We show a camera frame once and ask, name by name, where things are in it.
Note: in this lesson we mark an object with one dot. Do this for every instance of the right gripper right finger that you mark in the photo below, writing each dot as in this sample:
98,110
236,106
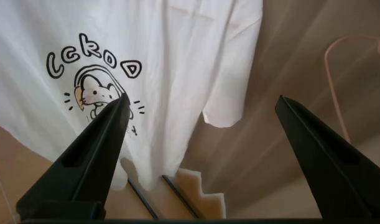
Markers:
332,174

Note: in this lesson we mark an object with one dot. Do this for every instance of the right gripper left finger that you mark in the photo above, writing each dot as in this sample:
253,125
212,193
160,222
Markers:
90,174

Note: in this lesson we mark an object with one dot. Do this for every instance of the white t-shirt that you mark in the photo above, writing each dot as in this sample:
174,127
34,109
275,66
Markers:
177,77

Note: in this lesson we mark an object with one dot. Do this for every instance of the pink clothes hanger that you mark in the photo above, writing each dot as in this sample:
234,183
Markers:
331,84

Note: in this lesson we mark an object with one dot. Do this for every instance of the black clothes rack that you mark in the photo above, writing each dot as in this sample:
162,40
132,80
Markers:
180,196

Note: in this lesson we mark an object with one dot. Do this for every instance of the beige curtain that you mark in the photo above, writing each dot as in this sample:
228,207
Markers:
301,77

